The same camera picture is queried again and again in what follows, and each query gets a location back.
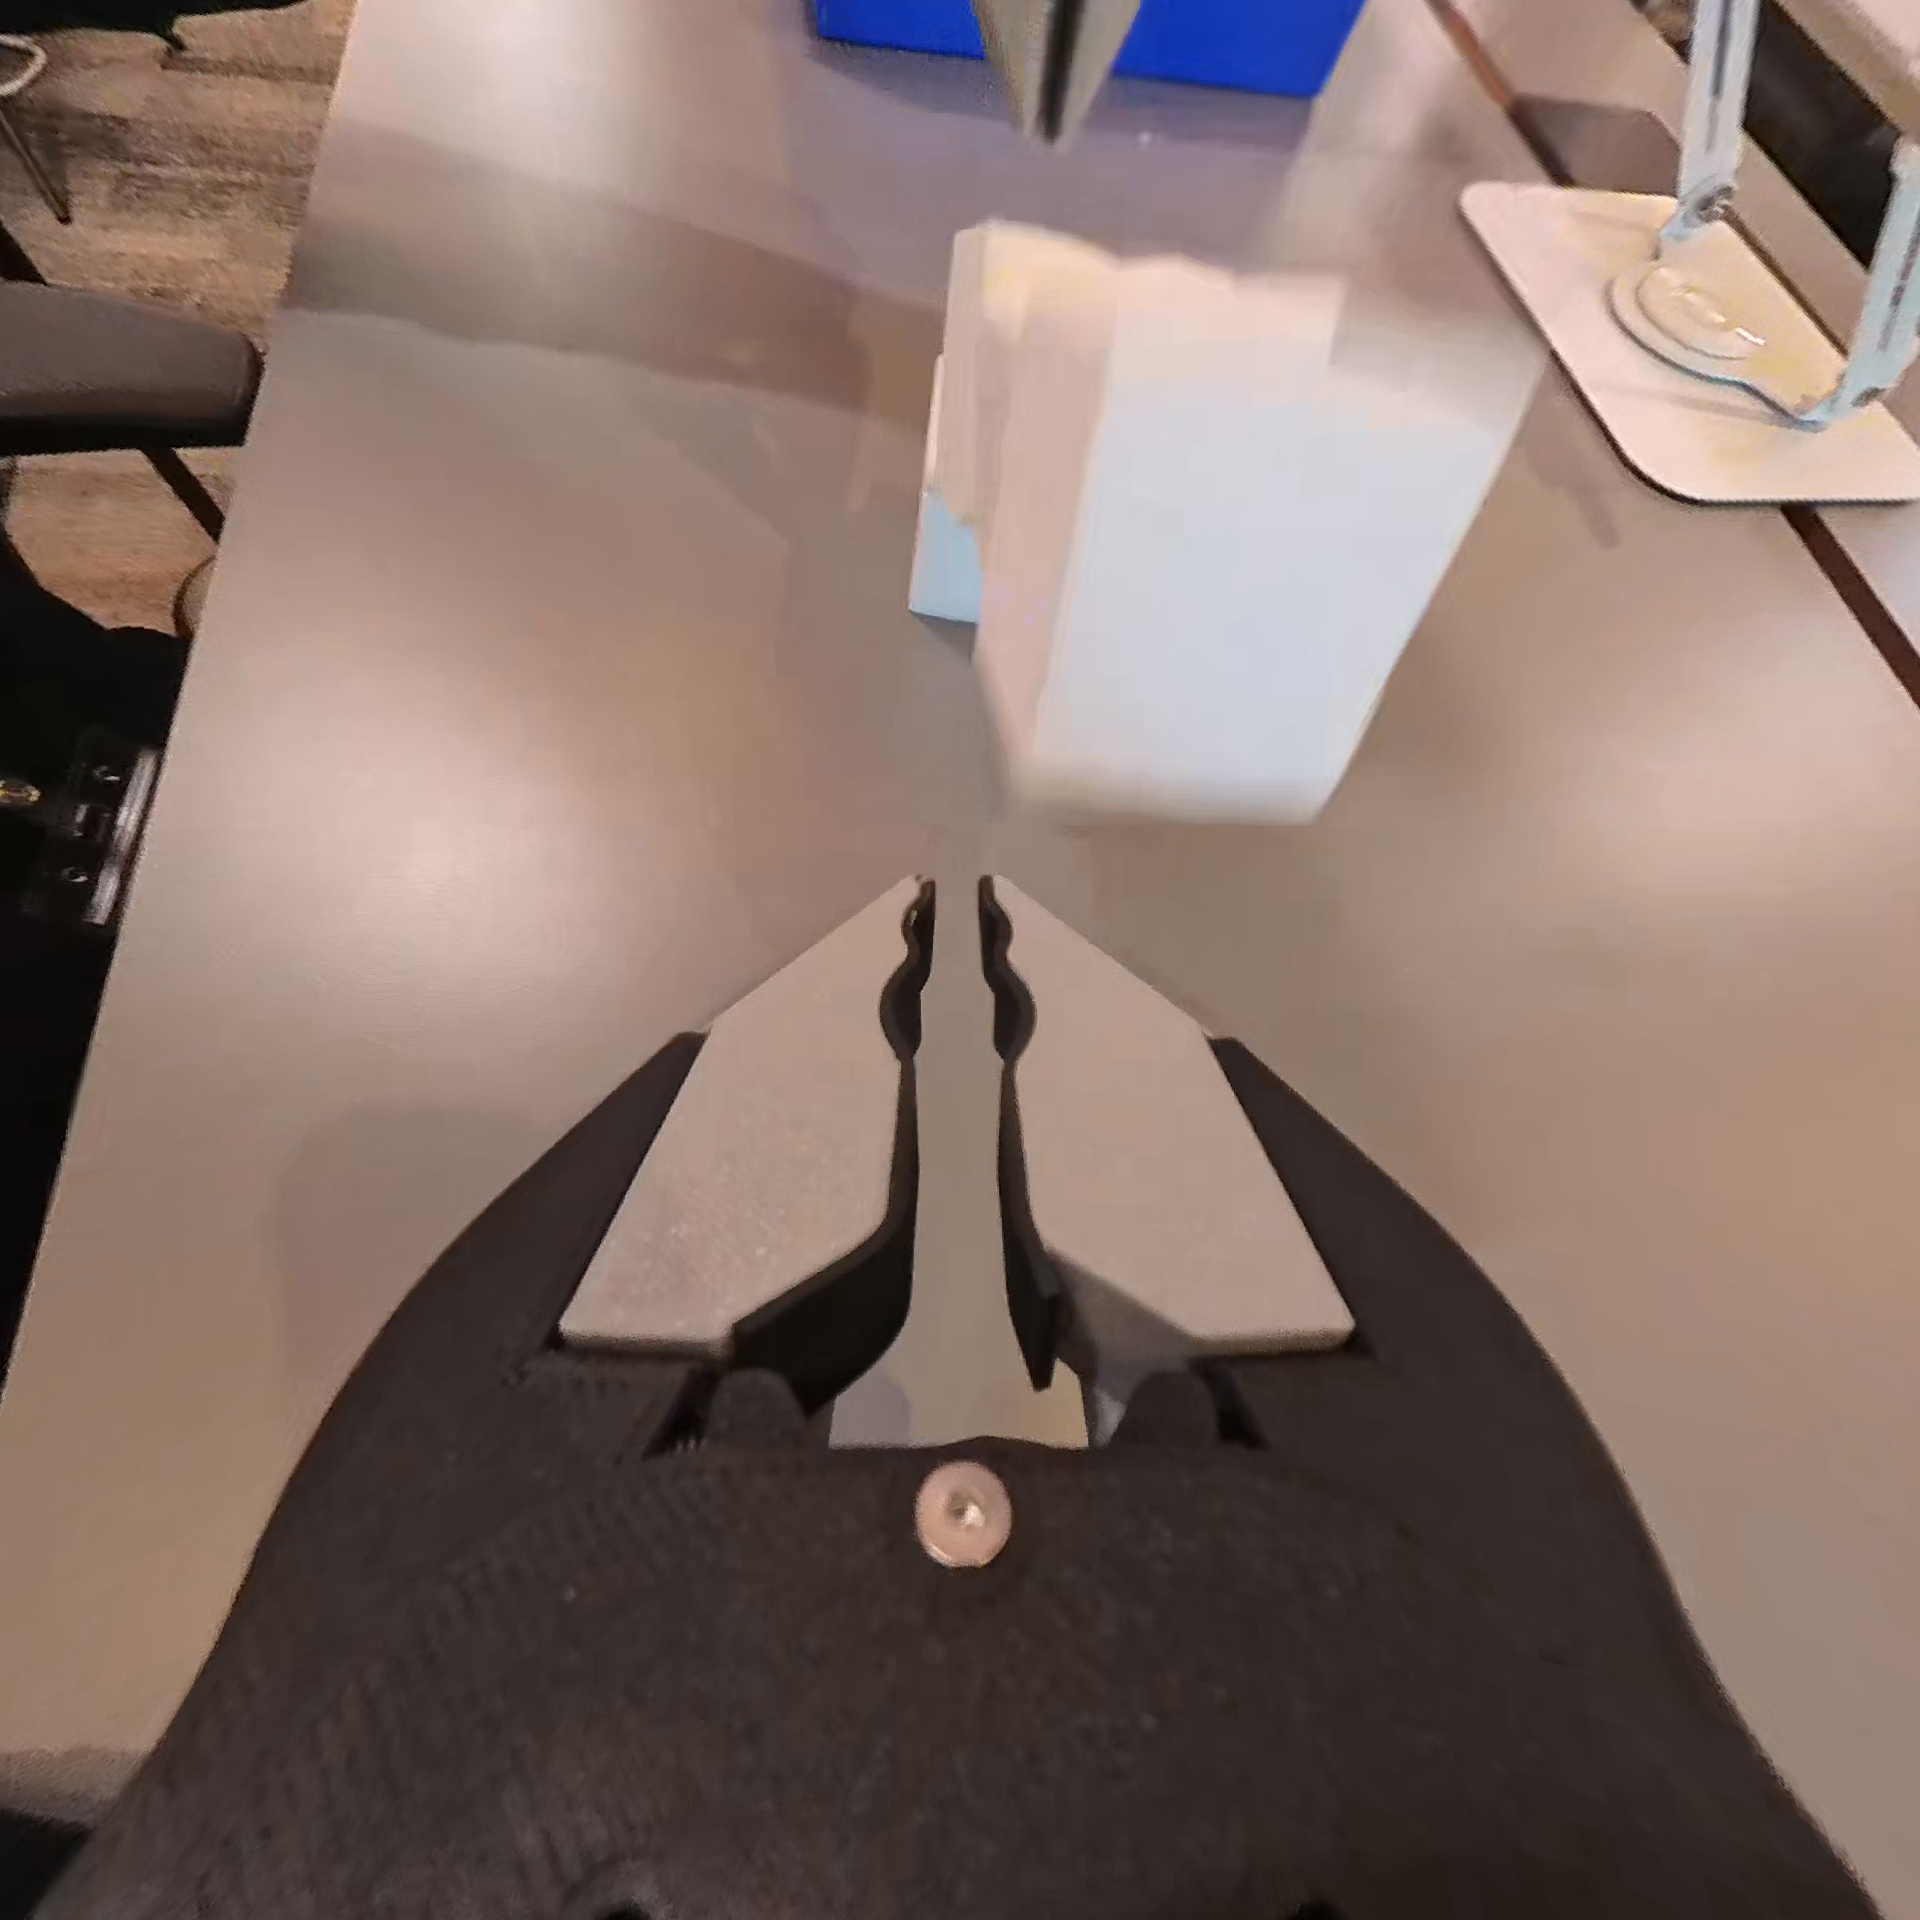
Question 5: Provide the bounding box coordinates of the black chair armrest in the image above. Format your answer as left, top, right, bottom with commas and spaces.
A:
0, 281, 269, 453

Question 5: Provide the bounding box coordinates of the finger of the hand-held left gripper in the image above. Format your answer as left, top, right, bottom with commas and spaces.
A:
1065, 0, 1146, 127
971, 0, 1074, 146

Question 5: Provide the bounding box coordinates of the white foam cube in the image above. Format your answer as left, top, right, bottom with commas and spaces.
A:
971, 222, 1514, 833
907, 222, 1053, 626

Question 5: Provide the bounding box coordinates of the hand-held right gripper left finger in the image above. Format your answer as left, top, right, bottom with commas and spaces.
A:
559, 878, 941, 1413

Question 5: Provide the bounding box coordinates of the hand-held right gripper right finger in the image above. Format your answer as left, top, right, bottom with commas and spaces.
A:
979, 878, 1355, 1389

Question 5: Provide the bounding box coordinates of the blue plastic bin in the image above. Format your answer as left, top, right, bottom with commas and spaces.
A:
815, 0, 1369, 100

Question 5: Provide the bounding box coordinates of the white-based document stand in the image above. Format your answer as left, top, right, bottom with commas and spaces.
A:
1463, 0, 1920, 505

